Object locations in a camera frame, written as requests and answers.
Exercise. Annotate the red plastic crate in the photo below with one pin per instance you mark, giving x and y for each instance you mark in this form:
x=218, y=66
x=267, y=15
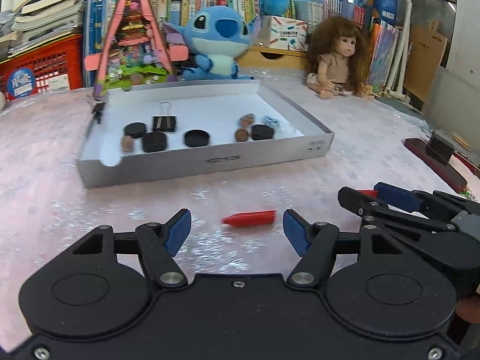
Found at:
x=54, y=66

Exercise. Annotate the brown walnut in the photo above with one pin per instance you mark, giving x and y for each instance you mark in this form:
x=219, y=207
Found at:
x=241, y=135

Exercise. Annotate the pink triangular diorama house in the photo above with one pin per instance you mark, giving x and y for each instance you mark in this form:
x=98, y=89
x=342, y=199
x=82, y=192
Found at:
x=134, y=51

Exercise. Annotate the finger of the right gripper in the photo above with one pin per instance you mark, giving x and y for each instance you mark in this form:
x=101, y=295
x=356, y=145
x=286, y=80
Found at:
x=362, y=205
x=436, y=204

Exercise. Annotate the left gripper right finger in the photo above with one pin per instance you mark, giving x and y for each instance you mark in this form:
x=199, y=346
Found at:
x=315, y=244

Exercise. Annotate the dark red phone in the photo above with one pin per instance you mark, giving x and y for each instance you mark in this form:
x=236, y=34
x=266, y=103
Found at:
x=444, y=170

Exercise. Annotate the small brown nut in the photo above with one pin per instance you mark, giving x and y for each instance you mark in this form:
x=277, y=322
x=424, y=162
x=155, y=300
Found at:
x=127, y=144

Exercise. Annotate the black round cap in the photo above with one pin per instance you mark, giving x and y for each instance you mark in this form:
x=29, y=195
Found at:
x=135, y=130

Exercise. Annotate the long-haired baby doll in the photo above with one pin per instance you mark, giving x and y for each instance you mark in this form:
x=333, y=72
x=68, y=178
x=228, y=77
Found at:
x=335, y=59

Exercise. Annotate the stack of books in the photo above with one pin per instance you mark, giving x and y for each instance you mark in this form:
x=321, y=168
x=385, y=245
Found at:
x=35, y=22

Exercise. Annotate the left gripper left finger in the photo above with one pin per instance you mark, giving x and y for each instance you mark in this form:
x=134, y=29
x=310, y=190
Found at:
x=158, y=244

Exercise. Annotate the black binder clip on tray edge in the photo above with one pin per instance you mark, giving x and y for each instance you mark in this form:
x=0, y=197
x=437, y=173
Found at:
x=98, y=108

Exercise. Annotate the white pipe rack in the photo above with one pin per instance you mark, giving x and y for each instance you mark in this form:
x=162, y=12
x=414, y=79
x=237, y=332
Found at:
x=395, y=79

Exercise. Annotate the black round puck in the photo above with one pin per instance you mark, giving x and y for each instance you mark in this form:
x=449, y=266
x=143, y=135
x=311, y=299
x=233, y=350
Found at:
x=260, y=132
x=154, y=142

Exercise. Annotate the black round lid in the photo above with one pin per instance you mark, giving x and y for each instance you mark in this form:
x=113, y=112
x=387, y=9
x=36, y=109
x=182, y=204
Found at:
x=196, y=138

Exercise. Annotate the colourful flat figure charm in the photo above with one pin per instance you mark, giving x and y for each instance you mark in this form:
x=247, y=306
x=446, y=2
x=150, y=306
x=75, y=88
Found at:
x=247, y=120

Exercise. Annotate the wooden drawer organizer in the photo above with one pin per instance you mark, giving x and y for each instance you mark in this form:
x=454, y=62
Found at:
x=259, y=57

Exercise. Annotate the white cardboard tray box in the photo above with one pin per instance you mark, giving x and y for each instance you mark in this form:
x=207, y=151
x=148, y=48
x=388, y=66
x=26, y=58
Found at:
x=214, y=106

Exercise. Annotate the black small box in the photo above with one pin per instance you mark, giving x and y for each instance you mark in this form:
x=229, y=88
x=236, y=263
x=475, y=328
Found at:
x=440, y=149

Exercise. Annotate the black binder clip in tray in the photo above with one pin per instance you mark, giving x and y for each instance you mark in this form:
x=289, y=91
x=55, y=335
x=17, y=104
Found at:
x=166, y=121

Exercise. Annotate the white patterned cardboard box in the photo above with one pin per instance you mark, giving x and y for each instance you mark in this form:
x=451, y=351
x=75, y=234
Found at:
x=283, y=33

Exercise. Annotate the red crayon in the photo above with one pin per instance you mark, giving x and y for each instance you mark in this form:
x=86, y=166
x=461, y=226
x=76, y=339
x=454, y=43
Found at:
x=250, y=219
x=369, y=192

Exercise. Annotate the Stitch blue plush toy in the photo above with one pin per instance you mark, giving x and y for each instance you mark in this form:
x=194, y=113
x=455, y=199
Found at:
x=215, y=36

